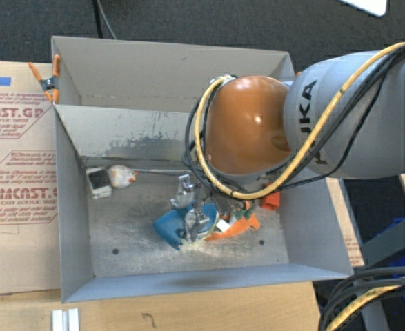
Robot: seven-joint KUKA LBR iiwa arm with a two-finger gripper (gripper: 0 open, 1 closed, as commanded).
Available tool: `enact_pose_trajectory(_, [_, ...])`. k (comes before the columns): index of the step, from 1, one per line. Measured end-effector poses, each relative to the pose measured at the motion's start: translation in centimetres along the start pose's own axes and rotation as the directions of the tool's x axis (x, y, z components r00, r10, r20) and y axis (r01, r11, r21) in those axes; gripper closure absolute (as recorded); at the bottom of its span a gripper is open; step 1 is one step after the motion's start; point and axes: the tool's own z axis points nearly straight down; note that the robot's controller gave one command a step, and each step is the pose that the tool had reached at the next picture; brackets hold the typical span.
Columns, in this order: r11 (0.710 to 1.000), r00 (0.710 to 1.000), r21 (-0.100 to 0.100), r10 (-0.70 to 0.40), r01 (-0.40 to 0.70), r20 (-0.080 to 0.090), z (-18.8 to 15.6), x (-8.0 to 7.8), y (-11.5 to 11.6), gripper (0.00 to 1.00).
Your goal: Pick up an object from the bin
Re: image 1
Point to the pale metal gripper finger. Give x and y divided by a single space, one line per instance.
185 185
197 221

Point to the blue toy whale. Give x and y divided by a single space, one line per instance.
169 224

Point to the orange toy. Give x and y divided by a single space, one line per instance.
245 225

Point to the orange-red block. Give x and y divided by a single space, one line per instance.
270 200

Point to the white toy chicken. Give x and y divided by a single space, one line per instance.
121 177

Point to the grey metal bin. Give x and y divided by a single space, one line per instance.
126 226

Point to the small white box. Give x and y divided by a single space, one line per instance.
99 182

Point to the brown cardboard board, red print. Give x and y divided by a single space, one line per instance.
22 171

